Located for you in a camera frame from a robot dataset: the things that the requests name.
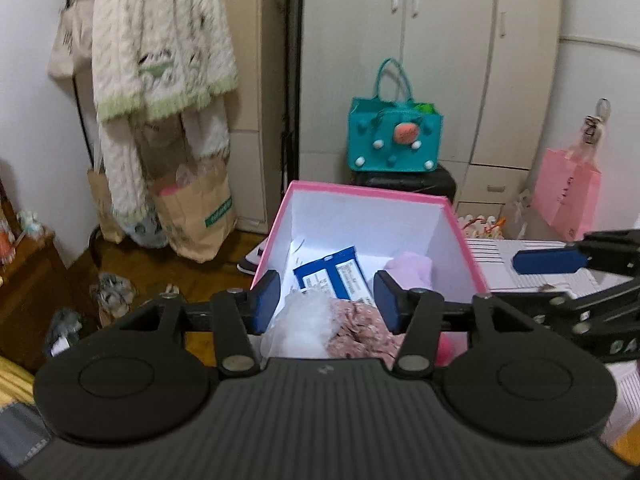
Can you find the teal and white packet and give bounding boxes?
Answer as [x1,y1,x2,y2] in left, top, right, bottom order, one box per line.
[17,210,42,237]

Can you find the beige tall cabinet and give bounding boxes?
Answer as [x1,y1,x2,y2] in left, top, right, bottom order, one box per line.
[215,0,289,234]

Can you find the black stool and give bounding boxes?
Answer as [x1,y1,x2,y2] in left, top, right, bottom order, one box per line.
[350,162,457,207]

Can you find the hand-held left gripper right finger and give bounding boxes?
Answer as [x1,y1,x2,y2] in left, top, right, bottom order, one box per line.
[374,270,536,377]

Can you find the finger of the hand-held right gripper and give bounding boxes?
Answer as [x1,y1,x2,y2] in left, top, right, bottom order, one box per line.
[489,276,640,339]
[512,229,640,276]

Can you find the pink floral scrunchie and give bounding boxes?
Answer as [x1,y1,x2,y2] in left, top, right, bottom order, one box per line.
[327,297,409,361]

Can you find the striped bedsheet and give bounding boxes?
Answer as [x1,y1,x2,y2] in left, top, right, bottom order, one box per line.
[465,237,640,444]

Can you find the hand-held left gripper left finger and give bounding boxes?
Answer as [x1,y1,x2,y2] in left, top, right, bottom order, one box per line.
[120,270,282,376]

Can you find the grey plastic bag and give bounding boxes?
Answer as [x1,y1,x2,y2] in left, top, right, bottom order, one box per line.
[46,307,84,357]

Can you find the beige canvas tote bag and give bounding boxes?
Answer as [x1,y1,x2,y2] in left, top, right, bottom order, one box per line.
[47,0,97,81]

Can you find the narrow brown paper bag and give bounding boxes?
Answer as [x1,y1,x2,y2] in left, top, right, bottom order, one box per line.
[87,165,126,245]

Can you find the wooden nightstand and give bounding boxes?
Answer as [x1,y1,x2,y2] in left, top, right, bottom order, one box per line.
[0,230,69,372]

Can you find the patterned slippers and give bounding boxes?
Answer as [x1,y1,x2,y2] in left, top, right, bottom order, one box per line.
[90,272,137,319]

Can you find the clear plastic bag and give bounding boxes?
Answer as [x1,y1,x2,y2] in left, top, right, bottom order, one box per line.
[262,287,337,359]

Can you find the pink paper bag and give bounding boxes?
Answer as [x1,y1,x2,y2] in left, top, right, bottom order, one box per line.
[530,147,603,242]

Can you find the teal felt handbag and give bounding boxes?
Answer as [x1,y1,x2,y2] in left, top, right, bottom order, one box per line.
[348,57,442,174]

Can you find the cream fleece pajama jacket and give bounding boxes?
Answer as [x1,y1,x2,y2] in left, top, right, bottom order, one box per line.
[91,0,239,122]

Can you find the beige wardrobe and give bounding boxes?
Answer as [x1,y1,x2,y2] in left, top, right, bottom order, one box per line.
[300,0,562,222]

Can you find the blue wet wipes packet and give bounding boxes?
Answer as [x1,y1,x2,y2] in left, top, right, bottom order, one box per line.
[292,246,374,306]

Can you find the dark slipper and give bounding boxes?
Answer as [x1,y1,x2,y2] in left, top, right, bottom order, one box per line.
[236,246,269,276]

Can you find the pink storage box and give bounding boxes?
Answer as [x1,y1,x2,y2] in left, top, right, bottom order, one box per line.
[250,180,491,367]

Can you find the orange label plastic bottle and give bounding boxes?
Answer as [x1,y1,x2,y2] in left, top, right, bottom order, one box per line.
[0,217,14,267]

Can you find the lilac cloth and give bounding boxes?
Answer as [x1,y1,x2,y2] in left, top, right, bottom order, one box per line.
[382,252,434,292]

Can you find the yellow blanket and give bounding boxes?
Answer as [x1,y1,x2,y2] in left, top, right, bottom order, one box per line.
[0,357,47,412]

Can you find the brown paper bag green label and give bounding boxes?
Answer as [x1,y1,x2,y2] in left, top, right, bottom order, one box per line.
[150,160,239,265]

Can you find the hanging keychain charm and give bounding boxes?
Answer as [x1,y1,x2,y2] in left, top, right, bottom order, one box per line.
[580,99,614,162]

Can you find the black clothes rack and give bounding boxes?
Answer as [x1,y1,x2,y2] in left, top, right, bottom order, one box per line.
[65,0,109,271]

